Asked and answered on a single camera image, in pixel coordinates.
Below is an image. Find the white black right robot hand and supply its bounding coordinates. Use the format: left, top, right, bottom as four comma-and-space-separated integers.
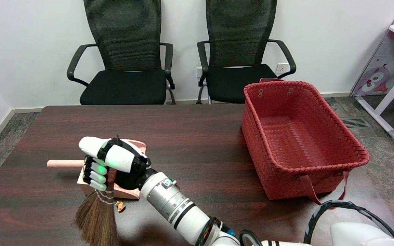
78, 136, 156, 192

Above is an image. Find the brown straw hand broom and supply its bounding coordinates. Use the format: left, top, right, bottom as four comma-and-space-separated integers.
74, 169, 119, 246

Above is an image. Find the wooden dustpan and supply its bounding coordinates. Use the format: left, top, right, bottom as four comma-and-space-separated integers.
47, 138, 147, 200

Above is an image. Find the black mesh office chair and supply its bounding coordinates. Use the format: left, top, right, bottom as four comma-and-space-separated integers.
196, 0, 297, 105
66, 0, 176, 106

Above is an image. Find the red woven basket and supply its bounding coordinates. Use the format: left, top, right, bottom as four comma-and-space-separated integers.
241, 78, 371, 209

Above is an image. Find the floor vent grille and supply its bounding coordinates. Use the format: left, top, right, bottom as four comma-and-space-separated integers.
341, 117, 372, 128

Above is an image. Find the owl print side panel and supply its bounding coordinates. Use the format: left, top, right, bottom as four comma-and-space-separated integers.
350, 0, 394, 97

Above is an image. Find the white desk frame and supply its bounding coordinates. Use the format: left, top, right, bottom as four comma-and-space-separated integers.
355, 25, 394, 139

